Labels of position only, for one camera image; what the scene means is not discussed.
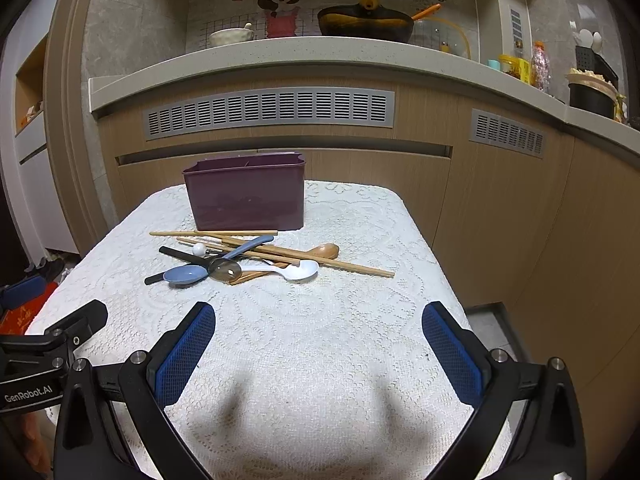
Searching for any black utensil rack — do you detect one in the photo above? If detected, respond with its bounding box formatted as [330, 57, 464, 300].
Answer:
[575, 46, 620, 89]

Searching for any cartoon wall sticker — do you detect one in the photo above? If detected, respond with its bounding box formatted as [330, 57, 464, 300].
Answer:
[257, 0, 300, 39]

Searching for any yellow seasoning box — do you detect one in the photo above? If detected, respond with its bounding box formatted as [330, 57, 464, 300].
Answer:
[498, 54, 530, 84]

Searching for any brown wooden spoon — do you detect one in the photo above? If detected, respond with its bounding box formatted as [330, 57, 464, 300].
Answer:
[228, 242, 342, 286]

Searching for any white ceramic bowl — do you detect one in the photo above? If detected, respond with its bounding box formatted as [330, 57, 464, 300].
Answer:
[207, 22, 254, 48]

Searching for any small white round spoon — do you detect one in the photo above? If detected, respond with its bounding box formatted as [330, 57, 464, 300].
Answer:
[192, 243, 207, 257]

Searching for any orange cap bottle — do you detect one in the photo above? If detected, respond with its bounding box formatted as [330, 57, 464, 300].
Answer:
[530, 41, 550, 94]

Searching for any glass pot lid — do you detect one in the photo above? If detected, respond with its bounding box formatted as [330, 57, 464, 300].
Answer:
[409, 16, 472, 60]

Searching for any purple plastic utensil box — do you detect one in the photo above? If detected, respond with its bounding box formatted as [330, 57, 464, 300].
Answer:
[182, 152, 305, 231]

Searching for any blue plastic spoon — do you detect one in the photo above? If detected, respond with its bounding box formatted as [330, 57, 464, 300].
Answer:
[162, 235, 274, 286]

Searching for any stone kitchen countertop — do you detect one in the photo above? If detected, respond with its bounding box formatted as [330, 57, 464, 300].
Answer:
[88, 36, 639, 155]

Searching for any small grey ventilation grille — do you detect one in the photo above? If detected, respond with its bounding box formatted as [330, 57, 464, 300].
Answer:
[470, 108, 546, 158]

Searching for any black yellow frying pan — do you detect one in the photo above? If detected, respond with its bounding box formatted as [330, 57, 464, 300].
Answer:
[317, 0, 442, 44]

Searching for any white lace tablecloth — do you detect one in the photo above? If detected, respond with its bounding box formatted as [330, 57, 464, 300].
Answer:
[29, 181, 472, 479]

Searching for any translucent brown spoon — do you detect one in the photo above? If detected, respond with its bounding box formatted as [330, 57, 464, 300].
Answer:
[207, 258, 242, 283]

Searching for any white plastic spoon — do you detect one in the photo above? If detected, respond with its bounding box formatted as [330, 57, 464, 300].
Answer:
[233, 260, 319, 284]

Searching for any black round pot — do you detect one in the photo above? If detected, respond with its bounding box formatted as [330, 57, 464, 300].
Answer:
[566, 72, 617, 119]

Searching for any black handled small spoon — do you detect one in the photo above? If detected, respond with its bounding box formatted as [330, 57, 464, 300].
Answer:
[143, 246, 213, 287]

